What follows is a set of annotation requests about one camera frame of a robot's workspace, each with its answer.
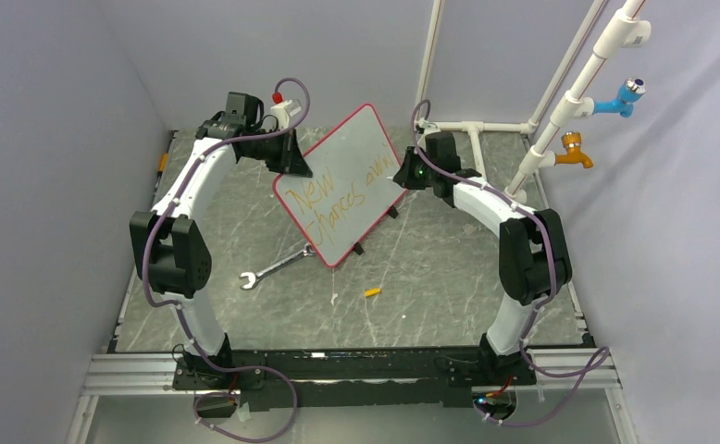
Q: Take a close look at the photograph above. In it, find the aluminium frame rail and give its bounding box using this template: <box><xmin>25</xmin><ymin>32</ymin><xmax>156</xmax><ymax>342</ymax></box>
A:
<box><xmin>65</xmin><ymin>351</ymin><xmax>180</xmax><ymax>444</ymax></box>

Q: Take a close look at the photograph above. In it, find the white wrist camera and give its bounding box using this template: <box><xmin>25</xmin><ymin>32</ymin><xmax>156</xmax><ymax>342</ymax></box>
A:
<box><xmin>414</xmin><ymin>118</ymin><xmax>441</xmax><ymax>141</ymax></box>
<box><xmin>270</xmin><ymin>92</ymin><xmax>304</xmax><ymax>130</ymax></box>

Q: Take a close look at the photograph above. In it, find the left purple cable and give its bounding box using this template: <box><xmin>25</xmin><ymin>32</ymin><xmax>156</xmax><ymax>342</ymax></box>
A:
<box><xmin>142</xmin><ymin>77</ymin><xmax>311</xmax><ymax>442</ymax></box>

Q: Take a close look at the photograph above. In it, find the white pvc pipe frame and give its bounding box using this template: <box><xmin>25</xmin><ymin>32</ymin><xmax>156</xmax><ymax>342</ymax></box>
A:
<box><xmin>410</xmin><ymin>0</ymin><xmax>652</xmax><ymax>206</ymax></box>

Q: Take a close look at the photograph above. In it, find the orange tap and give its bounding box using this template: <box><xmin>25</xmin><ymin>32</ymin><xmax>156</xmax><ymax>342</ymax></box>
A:
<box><xmin>554</xmin><ymin>131</ymin><xmax>594</xmax><ymax>169</ymax></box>

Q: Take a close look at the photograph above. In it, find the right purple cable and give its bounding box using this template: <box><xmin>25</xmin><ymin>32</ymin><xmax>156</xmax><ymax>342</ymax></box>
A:
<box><xmin>410</xmin><ymin>99</ymin><xmax>611</xmax><ymax>428</ymax></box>

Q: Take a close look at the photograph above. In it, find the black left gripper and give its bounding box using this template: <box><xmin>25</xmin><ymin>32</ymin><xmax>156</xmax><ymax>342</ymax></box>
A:
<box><xmin>244</xmin><ymin>128</ymin><xmax>313</xmax><ymax>179</ymax></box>

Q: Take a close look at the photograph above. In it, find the pink framed whiteboard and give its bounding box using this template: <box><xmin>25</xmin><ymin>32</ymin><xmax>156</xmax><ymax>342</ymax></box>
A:
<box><xmin>273</xmin><ymin>104</ymin><xmax>404</xmax><ymax>268</ymax></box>

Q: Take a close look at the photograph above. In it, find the orange black tool at wall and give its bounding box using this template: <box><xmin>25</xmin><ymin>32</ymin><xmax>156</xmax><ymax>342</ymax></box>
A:
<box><xmin>156</xmin><ymin>153</ymin><xmax>168</xmax><ymax>179</ymax></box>

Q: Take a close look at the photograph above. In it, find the blue tap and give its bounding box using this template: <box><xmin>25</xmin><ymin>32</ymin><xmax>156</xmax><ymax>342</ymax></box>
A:
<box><xmin>592</xmin><ymin>78</ymin><xmax>646</xmax><ymax>118</ymax></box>

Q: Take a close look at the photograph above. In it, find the silver wrench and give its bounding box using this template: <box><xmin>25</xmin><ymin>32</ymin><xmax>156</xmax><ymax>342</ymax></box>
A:
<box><xmin>239</xmin><ymin>244</ymin><xmax>316</xmax><ymax>290</ymax></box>

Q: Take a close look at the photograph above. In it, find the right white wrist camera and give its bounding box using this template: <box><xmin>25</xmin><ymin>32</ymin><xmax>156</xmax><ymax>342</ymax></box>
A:
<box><xmin>414</xmin><ymin>118</ymin><xmax>441</xmax><ymax>141</ymax></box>

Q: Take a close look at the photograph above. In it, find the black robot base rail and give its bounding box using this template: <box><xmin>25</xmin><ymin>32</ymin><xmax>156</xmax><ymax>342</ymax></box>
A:
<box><xmin>171</xmin><ymin>345</ymin><xmax>537</xmax><ymax>412</ymax></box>

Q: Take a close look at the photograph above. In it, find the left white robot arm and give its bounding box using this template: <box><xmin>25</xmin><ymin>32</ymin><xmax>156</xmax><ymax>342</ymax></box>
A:
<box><xmin>130</xmin><ymin>92</ymin><xmax>313</xmax><ymax>389</ymax></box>

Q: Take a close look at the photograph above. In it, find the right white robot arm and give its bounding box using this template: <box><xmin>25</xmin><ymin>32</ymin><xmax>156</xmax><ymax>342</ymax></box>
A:
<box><xmin>392</xmin><ymin>131</ymin><xmax>573</xmax><ymax>384</ymax></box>

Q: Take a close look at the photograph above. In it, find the purple cable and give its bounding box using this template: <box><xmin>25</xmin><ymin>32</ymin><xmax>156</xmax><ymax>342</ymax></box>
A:
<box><xmin>410</xmin><ymin>99</ymin><xmax>611</xmax><ymax>428</ymax></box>
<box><xmin>142</xmin><ymin>77</ymin><xmax>311</xmax><ymax>442</ymax></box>

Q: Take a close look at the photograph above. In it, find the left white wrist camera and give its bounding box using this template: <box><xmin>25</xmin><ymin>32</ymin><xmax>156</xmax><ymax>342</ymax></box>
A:
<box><xmin>270</xmin><ymin>92</ymin><xmax>304</xmax><ymax>130</ymax></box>

